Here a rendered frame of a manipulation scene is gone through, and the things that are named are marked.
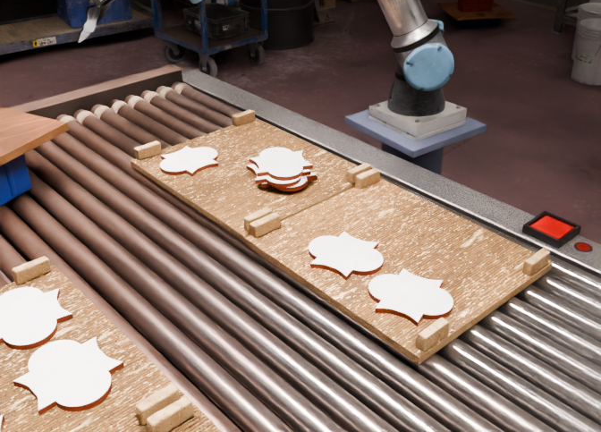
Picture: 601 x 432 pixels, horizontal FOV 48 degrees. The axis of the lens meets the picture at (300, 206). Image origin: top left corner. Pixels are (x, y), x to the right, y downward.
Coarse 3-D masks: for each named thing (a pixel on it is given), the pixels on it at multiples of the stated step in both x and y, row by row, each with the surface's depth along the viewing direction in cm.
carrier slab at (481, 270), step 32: (352, 192) 135; (384, 192) 135; (288, 224) 125; (320, 224) 125; (352, 224) 125; (384, 224) 125; (416, 224) 125; (448, 224) 125; (288, 256) 116; (384, 256) 116; (416, 256) 116; (448, 256) 116; (480, 256) 116; (512, 256) 116; (320, 288) 109; (352, 288) 108; (448, 288) 108; (480, 288) 108; (512, 288) 108; (384, 320) 102; (448, 320) 102; (416, 352) 96
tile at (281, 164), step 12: (264, 156) 141; (276, 156) 141; (288, 156) 141; (300, 156) 141; (264, 168) 136; (276, 168) 136; (288, 168) 136; (300, 168) 136; (312, 168) 138; (288, 180) 134
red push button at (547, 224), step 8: (544, 216) 128; (536, 224) 126; (544, 224) 126; (552, 224) 126; (560, 224) 126; (568, 224) 126; (544, 232) 124; (552, 232) 124; (560, 232) 124; (568, 232) 124
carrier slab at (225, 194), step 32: (224, 128) 162; (256, 128) 162; (160, 160) 148; (224, 160) 148; (320, 160) 147; (192, 192) 136; (224, 192) 135; (256, 192) 135; (288, 192) 135; (320, 192) 135; (224, 224) 126
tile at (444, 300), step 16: (368, 288) 107; (384, 288) 107; (400, 288) 107; (416, 288) 107; (432, 288) 107; (384, 304) 103; (400, 304) 103; (416, 304) 103; (432, 304) 103; (448, 304) 103; (416, 320) 100
